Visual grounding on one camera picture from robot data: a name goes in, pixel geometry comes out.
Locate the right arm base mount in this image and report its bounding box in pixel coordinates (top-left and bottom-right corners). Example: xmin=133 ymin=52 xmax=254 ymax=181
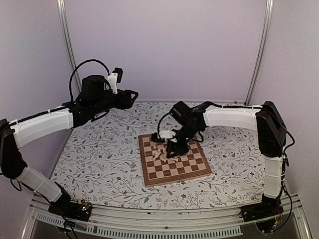
xmin=238 ymin=195 xmax=284 ymax=222

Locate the aluminium frame post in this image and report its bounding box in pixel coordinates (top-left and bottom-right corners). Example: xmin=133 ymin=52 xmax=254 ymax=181
xmin=56 ymin=0 xmax=81 ymax=100
xmin=244 ymin=0 xmax=274 ymax=105

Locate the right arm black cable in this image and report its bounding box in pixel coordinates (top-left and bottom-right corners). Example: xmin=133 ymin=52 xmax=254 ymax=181
xmin=157 ymin=111 xmax=175 ymax=136

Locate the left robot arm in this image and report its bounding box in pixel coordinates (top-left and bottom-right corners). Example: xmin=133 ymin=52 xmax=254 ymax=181
xmin=0 ymin=73 xmax=139 ymax=216

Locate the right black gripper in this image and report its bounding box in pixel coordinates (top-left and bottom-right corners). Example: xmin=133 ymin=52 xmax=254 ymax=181
xmin=165 ymin=124 xmax=200 ymax=159

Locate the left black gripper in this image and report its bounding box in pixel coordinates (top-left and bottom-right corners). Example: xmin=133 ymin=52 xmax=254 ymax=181
xmin=92 ymin=89 xmax=139 ymax=116

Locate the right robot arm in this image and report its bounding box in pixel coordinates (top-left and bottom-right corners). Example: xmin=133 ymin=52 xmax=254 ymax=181
xmin=165 ymin=101 xmax=287 ymax=217

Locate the front aluminium rail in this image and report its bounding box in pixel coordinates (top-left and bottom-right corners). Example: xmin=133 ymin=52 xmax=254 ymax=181
xmin=21 ymin=194 xmax=312 ymax=239

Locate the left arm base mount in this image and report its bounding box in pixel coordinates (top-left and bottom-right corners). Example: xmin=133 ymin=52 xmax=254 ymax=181
xmin=48 ymin=198 xmax=92 ymax=222

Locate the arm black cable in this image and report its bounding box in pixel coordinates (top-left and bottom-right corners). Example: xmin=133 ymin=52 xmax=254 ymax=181
xmin=157 ymin=111 xmax=175 ymax=136
xmin=69 ymin=58 xmax=111 ymax=102

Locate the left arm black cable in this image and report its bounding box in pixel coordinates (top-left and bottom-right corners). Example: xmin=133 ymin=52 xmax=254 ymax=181
xmin=69 ymin=58 xmax=111 ymax=102

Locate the left aluminium frame post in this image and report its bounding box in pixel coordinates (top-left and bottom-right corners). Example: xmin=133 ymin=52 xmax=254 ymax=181
xmin=56 ymin=0 xmax=81 ymax=100

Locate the floral patterned table mat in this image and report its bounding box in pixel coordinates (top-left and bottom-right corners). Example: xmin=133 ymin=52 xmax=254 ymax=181
xmin=48 ymin=101 xmax=284 ymax=209

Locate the right aluminium frame post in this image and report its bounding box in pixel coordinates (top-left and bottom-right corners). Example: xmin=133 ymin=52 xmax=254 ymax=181
xmin=244 ymin=0 xmax=274 ymax=105

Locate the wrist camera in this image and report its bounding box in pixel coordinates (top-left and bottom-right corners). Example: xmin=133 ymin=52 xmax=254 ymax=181
xmin=107 ymin=67 xmax=123 ymax=95
xmin=151 ymin=130 xmax=177 ymax=143

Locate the wooden chess board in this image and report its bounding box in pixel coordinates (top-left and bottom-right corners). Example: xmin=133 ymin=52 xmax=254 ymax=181
xmin=138 ymin=134 xmax=211 ymax=187

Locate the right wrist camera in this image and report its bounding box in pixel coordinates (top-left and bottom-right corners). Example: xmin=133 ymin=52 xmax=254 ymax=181
xmin=151 ymin=130 xmax=177 ymax=143

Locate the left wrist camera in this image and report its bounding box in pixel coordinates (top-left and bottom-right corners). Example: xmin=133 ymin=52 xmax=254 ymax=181
xmin=107 ymin=67 xmax=123 ymax=95

